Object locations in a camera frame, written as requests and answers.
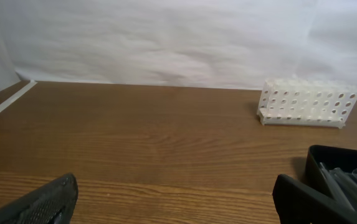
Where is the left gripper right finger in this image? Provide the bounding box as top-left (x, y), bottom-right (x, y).
top-left (272, 174), bottom-right (357, 224)

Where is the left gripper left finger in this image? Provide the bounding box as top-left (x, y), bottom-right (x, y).
top-left (0, 173), bottom-right (79, 224)

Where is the black tray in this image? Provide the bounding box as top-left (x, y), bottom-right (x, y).
top-left (305, 144), bottom-right (357, 218)

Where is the white test tube rack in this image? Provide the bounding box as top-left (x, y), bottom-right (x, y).
top-left (256, 78), bottom-right (357, 129)

